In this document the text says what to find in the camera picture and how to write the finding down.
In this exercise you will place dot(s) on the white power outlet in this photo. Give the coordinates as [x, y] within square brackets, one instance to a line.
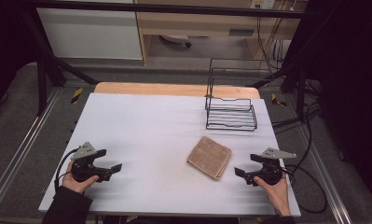
[263, 3]

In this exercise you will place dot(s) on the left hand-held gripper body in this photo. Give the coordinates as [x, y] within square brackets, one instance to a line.
[82, 166]

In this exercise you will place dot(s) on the wooden table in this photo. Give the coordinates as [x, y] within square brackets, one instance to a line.
[162, 89]

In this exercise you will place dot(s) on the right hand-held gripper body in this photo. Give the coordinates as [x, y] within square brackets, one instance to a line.
[271, 169]

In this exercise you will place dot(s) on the white cabinet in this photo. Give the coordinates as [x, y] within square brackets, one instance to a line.
[87, 34]

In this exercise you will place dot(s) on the person's right hand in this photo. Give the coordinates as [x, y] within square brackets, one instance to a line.
[278, 194]

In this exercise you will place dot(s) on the light wooden desk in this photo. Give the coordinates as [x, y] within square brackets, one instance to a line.
[199, 26]

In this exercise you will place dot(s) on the person's left hand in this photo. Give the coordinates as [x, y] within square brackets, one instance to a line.
[78, 184]

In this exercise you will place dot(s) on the black metal frame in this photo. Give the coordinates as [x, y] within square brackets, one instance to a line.
[174, 8]

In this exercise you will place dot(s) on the white foam mat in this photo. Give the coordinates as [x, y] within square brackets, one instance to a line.
[149, 140]

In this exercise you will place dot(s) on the beige towel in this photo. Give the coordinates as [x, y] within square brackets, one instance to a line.
[210, 157]

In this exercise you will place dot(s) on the yellow black striped tape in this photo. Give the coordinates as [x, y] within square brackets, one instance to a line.
[277, 100]
[76, 95]

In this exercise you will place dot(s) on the aluminium rail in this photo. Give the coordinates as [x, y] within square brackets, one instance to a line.
[19, 152]
[326, 180]

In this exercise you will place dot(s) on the office chair base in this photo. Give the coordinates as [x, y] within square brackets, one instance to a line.
[176, 39]

